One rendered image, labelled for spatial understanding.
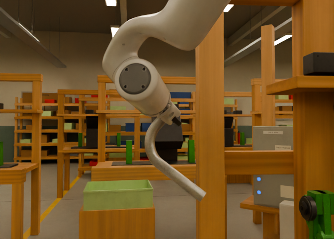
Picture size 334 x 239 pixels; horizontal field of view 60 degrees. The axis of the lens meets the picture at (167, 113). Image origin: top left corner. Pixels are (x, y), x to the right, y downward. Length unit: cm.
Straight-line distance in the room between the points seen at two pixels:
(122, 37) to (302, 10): 81
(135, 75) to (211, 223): 70
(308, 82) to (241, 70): 1062
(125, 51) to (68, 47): 1056
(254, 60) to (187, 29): 1143
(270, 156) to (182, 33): 81
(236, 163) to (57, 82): 1009
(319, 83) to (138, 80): 68
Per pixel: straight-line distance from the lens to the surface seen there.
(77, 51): 1106
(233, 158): 116
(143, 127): 755
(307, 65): 115
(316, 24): 124
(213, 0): 48
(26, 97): 1120
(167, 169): 81
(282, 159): 123
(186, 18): 49
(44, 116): 1029
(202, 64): 106
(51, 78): 1106
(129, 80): 54
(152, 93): 53
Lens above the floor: 139
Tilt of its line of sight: 2 degrees up
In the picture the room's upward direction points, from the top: straight up
